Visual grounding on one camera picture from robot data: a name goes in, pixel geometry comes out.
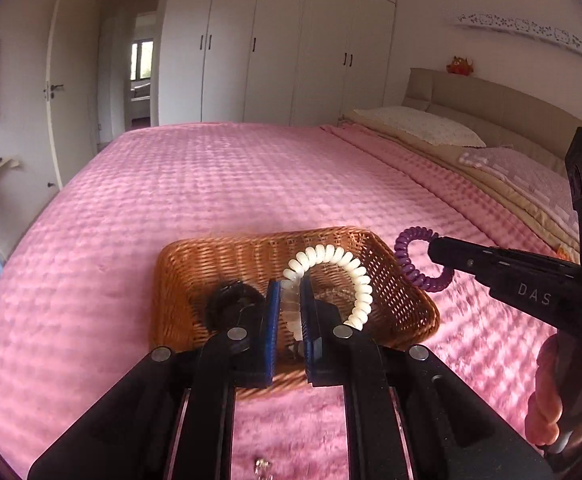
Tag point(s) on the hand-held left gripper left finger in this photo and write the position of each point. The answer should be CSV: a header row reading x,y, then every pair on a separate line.
x,y
272,317

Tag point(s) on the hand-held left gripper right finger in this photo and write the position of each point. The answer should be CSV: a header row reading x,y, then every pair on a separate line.
x,y
307,317

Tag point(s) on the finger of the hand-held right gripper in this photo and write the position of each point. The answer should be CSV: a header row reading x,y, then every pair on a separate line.
x,y
471,257

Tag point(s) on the brown wicker basket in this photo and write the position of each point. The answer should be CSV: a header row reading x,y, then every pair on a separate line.
x,y
196,270

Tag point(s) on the small clear jewelry piece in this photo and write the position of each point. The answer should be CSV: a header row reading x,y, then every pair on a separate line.
x,y
262,467

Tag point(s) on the person's right hand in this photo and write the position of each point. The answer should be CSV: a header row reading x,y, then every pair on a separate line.
x,y
543,395

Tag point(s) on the beige blanket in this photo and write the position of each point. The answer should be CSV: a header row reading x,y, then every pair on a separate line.
x,y
471,170

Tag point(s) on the pink patterned pillow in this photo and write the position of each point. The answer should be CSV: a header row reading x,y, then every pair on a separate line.
x,y
521,175

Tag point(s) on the white patterned pillow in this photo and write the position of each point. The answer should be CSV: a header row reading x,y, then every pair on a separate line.
x,y
416,122

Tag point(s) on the beige upholstered headboard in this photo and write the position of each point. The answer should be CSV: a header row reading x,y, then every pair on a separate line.
x,y
496,105

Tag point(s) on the pink quilted bedspread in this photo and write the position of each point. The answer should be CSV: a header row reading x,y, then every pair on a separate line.
x,y
196,180

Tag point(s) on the orange plush toy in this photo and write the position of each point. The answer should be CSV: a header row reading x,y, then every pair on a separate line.
x,y
460,66

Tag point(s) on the white wardrobe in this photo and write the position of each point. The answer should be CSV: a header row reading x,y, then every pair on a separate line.
x,y
281,40

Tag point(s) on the white door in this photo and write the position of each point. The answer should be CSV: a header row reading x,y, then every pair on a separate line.
x,y
68,100

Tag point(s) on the white cut-out wall decoration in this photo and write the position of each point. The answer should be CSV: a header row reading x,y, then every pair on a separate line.
x,y
526,30

